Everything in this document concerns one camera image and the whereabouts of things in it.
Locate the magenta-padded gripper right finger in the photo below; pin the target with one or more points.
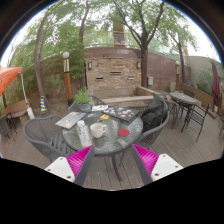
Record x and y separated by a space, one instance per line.
146 159

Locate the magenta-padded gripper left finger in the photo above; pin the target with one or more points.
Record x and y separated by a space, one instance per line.
78 160

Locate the grey chair holding jacket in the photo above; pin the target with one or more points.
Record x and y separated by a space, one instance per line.
155 133

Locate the white ceramic mug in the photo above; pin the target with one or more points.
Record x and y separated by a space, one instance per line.
97 130

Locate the flat round red coaster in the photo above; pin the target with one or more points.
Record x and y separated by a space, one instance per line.
123 132

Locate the silver laptop with stickers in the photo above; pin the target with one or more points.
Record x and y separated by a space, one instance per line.
70 120

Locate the black jacket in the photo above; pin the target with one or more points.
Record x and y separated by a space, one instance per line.
153 115

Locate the small colourful sticker card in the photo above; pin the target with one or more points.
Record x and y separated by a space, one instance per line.
92 115

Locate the yellow card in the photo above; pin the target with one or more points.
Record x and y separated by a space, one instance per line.
104 116

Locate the white printed paper sheet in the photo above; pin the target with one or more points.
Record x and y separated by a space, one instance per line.
100 108

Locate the green plant in blue pot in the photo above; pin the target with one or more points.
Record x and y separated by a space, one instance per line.
83 98

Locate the blue and yellow striped cone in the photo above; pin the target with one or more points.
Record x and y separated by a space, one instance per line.
43 105

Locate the black metal slatted chair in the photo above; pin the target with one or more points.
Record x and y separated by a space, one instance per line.
196 116

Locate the small round patio table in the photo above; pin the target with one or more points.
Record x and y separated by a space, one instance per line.
183 98

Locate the tall dark-trunked tree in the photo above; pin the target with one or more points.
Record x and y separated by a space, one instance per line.
144 66

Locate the slim leaning tree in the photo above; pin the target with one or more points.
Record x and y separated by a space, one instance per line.
37 66

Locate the orange canopy with white pole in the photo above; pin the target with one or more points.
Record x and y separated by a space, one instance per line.
8 76

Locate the grey wall utility box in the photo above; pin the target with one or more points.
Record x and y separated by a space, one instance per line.
150 81

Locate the wooden globe-topped lamp post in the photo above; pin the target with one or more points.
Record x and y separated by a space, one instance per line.
67 80

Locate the slim brown lamp post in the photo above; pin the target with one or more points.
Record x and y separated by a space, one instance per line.
177 76

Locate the black wall lantern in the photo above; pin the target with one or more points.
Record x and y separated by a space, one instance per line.
138 65
90 65

